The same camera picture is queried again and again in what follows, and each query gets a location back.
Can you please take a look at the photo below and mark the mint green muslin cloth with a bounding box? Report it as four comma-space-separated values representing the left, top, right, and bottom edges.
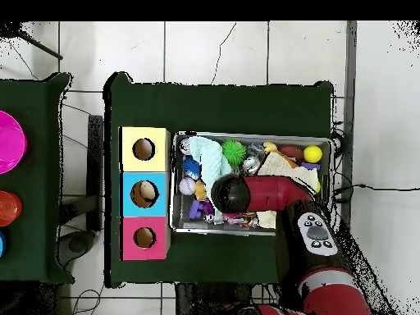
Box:
188, 135, 232, 201

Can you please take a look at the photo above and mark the clear mesh bin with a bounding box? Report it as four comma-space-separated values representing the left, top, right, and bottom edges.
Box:
170, 130, 332, 236

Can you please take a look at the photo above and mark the wooden box with three holes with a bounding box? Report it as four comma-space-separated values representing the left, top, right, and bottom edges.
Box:
118, 126, 173, 262

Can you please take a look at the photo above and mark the blue spiky ball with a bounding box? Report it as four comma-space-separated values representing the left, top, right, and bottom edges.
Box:
181, 156, 202, 180

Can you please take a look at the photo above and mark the white baseball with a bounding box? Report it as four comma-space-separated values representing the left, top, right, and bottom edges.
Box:
178, 176, 198, 197

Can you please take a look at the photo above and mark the large green spiky ball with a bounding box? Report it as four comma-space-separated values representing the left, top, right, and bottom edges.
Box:
221, 138, 248, 167

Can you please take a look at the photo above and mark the silver can with pull tab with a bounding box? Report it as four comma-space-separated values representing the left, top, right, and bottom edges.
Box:
178, 136, 193, 155

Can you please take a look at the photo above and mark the silver can with open top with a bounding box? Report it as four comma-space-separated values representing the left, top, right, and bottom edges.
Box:
240, 153, 263, 176

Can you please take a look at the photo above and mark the dark green table cloth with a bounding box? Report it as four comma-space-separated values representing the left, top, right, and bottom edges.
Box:
103, 71, 336, 289

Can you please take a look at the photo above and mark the cream yellow muslin cloth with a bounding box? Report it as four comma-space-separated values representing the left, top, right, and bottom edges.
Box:
254, 152, 322, 230

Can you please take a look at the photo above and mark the brown toy football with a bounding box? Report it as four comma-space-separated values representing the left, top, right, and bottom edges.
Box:
278, 144, 305, 162

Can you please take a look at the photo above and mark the yellow ball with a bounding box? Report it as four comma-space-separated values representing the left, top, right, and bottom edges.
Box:
304, 144, 323, 164

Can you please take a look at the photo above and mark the black floor stand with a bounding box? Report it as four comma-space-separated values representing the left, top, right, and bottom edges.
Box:
57, 114, 105, 263

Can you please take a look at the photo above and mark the green cloth side table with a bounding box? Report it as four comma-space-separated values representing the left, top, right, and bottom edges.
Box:
0, 73, 73, 285

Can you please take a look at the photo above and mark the pink bowl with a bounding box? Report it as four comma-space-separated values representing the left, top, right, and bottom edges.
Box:
0, 110, 28, 176

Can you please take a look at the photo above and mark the red cup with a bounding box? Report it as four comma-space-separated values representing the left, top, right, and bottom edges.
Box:
0, 190, 23, 228

